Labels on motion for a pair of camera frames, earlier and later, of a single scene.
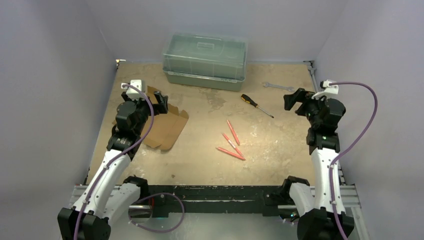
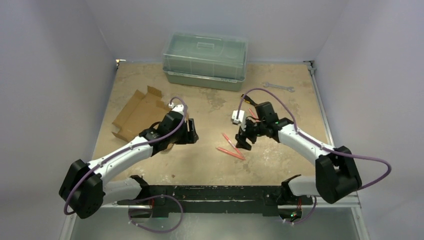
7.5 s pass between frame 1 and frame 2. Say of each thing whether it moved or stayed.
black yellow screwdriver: stayed
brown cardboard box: moved
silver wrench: stayed
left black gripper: moved
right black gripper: moved
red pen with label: stayed
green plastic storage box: stayed
